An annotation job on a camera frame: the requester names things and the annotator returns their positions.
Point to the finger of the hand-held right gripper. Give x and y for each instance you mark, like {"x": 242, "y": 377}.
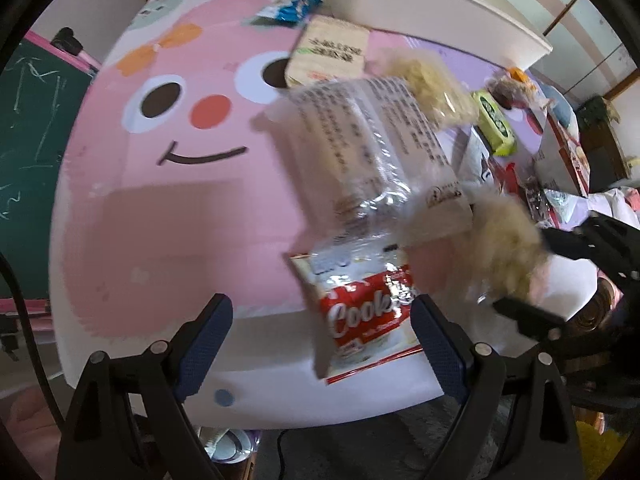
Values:
{"x": 575, "y": 245}
{"x": 530, "y": 316}

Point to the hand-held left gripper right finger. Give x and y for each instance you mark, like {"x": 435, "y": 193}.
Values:
{"x": 440, "y": 350}

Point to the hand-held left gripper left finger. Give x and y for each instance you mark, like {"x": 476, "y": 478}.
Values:
{"x": 205, "y": 345}

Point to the red and white cookie packet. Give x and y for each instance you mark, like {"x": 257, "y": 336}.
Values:
{"x": 360, "y": 317}

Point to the green snack packet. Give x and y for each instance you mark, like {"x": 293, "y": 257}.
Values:
{"x": 495, "y": 122}

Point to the clear packet of yellow cakes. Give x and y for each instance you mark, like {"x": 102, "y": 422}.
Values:
{"x": 360, "y": 150}

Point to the white plastic bin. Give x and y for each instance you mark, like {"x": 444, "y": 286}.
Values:
{"x": 435, "y": 7}

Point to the blue snack packet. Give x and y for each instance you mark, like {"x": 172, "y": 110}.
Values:
{"x": 290, "y": 10}

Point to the clear packet of twisted snacks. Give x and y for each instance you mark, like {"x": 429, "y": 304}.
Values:
{"x": 505, "y": 90}

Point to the dark patterned snack packet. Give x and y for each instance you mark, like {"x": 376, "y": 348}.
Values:
{"x": 537, "y": 202}

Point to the pink blanket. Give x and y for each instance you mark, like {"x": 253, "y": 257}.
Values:
{"x": 622, "y": 200}

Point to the white and red box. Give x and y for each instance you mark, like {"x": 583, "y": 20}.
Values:
{"x": 572, "y": 155}

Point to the white and red snack packet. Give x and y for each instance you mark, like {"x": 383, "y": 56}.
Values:
{"x": 492, "y": 167}

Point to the cartoon printed table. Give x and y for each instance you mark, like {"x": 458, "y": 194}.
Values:
{"x": 175, "y": 210}

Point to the pink stool with blue cushion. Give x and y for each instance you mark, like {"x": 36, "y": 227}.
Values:
{"x": 560, "y": 105}

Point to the orange and white snack packet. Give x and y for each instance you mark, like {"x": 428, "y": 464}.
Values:
{"x": 519, "y": 75}

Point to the beige cardboard box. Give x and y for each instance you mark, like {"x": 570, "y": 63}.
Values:
{"x": 325, "y": 52}

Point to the green chalkboard with pink frame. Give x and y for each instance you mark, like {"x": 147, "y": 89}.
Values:
{"x": 30, "y": 160}

